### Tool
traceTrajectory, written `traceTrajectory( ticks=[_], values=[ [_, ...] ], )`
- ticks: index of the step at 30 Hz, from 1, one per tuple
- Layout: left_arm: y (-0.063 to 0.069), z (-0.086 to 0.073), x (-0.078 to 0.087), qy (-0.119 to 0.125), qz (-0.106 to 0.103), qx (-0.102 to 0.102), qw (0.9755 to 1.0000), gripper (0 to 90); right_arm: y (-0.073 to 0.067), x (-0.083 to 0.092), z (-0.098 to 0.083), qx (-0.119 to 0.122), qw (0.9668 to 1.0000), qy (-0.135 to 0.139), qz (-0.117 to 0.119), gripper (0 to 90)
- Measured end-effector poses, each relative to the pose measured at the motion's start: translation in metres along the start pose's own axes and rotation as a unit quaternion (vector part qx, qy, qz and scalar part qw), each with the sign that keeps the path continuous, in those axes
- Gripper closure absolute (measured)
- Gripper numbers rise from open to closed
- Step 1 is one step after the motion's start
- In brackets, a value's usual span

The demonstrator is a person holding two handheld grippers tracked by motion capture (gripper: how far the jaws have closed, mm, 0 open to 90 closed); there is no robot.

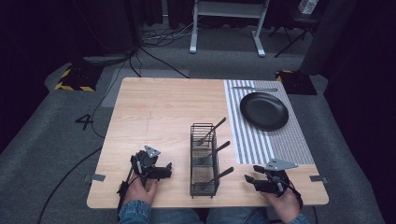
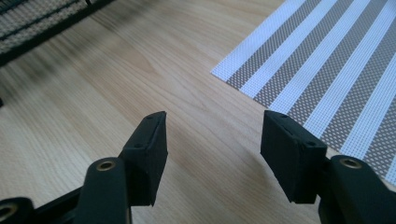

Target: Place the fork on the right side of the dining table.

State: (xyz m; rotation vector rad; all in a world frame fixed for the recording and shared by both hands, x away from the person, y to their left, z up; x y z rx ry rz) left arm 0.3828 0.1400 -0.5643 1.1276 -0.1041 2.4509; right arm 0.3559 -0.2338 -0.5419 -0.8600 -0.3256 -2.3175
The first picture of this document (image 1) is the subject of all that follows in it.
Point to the white metal stand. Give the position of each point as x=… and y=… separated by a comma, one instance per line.
x=229, y=9

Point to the striped grey placemat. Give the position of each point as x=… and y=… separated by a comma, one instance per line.
x=249, y=146

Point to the dark grey column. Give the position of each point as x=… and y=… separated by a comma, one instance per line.
x=327, y=34

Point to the silver table knife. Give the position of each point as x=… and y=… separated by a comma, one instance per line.
x=255, y=89

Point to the person's left hand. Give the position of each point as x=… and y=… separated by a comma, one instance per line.
x=138, y=193

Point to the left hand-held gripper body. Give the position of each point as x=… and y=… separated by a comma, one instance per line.
x=145, y=161

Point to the person's right hand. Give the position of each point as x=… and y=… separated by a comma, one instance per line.
x=285, y=207

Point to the black folding stand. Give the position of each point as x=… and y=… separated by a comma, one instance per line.
x=295, y=29

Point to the black plate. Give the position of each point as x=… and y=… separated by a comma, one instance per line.
x=264, y=111

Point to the grey tape piece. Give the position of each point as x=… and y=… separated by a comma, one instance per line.
x=318, y=179
x=95, y=177

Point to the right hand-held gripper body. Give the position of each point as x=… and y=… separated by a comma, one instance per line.
x=275, y=182

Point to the yellow-black striped base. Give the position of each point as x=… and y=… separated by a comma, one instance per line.
x=79, y=77
x=295, y=82

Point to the white box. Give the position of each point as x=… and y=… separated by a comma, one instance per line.
x=307, y=6

